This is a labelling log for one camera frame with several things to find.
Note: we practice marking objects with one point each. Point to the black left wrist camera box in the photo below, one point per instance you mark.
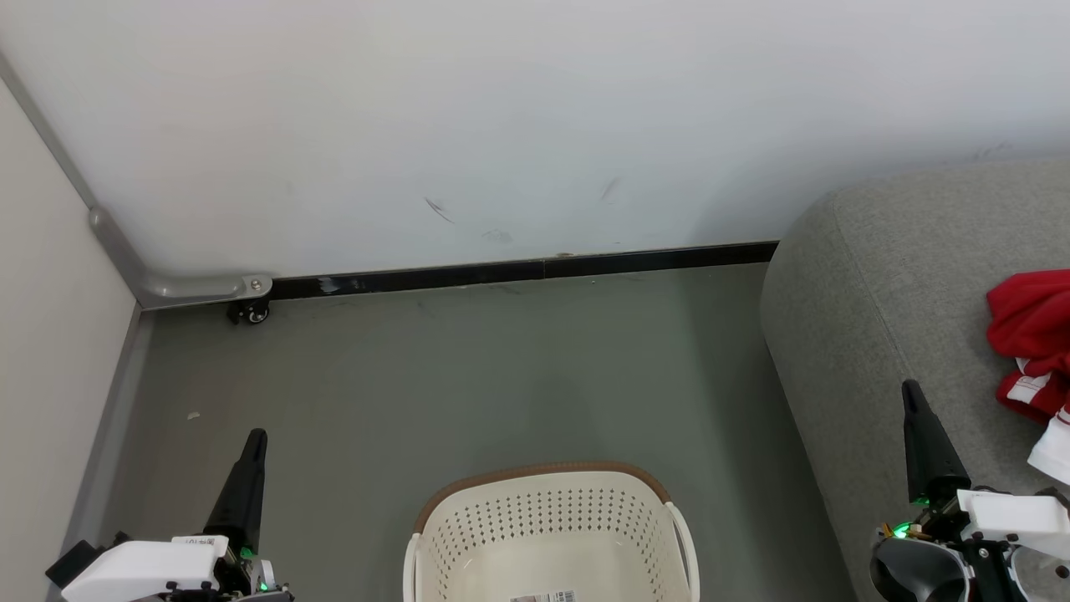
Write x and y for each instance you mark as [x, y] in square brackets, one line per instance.
[71, 564]

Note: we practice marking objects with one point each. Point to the cream perforated laundry basket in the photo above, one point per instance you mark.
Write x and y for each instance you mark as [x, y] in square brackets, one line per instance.
[543, 535]

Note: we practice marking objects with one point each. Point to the grey metal support foot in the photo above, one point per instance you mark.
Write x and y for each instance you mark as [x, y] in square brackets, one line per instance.
[184, 288]

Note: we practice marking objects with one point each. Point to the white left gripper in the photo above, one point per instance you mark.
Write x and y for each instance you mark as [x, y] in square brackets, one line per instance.
[142, 568]

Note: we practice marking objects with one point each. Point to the white barcode sticker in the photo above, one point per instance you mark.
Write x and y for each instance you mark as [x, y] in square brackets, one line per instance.
[543, 597]

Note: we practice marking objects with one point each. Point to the grey fabric sofa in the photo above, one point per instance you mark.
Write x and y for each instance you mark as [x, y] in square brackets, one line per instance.
[869, 334]

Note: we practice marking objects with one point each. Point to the red white garment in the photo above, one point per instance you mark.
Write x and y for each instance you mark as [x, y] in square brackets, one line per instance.
[1036, 397]
[1032, 322]

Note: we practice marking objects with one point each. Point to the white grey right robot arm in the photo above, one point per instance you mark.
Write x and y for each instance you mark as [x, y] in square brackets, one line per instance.
[1041, 577]

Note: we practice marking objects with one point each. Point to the small black caster wheel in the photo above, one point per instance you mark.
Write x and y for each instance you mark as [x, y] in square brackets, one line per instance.
[251, 312]

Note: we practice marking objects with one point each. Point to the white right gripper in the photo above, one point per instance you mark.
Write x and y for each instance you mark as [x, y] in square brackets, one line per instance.
[1011, 514]

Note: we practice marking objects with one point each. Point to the black baseboard strip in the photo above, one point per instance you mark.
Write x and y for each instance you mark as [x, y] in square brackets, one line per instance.
[518, 269]

